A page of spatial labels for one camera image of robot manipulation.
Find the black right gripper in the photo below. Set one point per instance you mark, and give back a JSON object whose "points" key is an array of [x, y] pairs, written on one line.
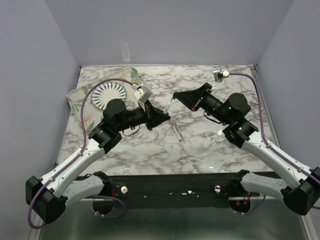
{"points": [[192, 98]]}

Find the white marker with pink tip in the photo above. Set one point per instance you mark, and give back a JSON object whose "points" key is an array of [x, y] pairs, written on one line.
{"points": [[177, 133]]}

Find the white blue striped plate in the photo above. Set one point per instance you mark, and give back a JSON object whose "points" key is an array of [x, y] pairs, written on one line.
{"points": [[106, 92]]}

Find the white pen with dark tip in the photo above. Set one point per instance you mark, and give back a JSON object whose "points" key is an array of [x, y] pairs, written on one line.
{"points": [[168, 106]]}

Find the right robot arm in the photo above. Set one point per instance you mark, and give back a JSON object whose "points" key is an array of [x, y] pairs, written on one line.
{"points": [[298, 186]]}

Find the floral rectangular tray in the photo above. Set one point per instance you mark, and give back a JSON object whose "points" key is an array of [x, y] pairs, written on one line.
{"points": [[88, 78]]}

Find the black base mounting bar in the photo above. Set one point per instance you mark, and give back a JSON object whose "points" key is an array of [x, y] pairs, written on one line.
{"points": [[169, 191]]}

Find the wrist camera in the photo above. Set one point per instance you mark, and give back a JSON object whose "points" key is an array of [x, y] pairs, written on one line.
{"points": [[141, 93], [219, 75]]}

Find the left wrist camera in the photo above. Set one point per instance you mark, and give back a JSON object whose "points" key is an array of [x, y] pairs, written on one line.
{"points": [[141, 93]]}

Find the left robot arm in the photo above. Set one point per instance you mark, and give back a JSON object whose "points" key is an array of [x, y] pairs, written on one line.
{"points": [[49, 195]]}

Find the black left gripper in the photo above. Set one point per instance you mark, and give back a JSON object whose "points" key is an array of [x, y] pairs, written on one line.
{"points": [[154, 117]]}

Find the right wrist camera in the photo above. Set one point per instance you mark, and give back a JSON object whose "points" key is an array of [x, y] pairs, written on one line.
{"points": [[219, 75]]}

